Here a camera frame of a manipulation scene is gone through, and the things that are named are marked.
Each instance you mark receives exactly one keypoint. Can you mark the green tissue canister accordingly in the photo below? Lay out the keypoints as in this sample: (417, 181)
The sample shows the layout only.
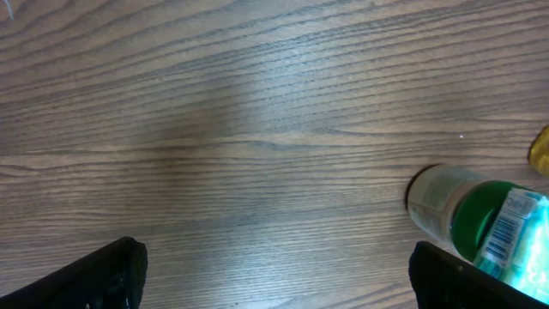
(498, 227)

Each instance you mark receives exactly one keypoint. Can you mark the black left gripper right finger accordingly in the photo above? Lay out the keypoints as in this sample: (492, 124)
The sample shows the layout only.
(441, 280)

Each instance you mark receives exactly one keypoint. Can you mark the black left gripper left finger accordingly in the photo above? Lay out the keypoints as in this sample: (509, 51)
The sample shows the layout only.
(111, 277)

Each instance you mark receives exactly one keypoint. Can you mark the yellow dish soap bottle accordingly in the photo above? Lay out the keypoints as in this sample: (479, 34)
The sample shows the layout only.
(538, 156)

